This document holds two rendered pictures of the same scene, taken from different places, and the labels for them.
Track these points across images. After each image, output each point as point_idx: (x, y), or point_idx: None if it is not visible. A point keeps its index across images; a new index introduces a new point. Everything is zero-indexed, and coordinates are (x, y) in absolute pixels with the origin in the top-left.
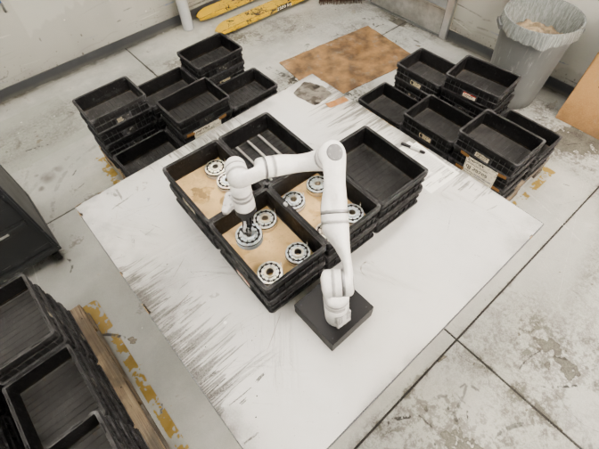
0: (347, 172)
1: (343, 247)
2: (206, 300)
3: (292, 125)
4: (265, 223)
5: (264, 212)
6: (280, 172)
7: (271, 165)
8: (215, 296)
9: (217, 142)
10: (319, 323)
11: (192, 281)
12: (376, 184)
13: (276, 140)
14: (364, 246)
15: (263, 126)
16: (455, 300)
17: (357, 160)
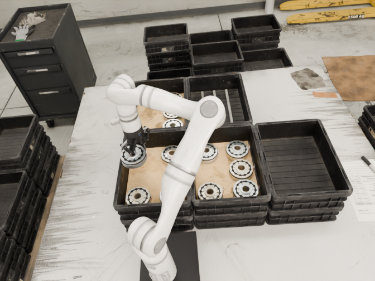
0: (274, 153)
1: (164, 204)
2: (97, 192)
3: (269, 97)
4: (168, 156)
5: (175, 148)
6: (153, 105)
7: (146, 95)
8: (105, 193)
9: (183, 80)
10: (145, 267)
11: (100, 173)
12: (294, 178)
13: (237, 100)
14: (247, 228)
15: (233, 84)
16: None
17: (293, 148)
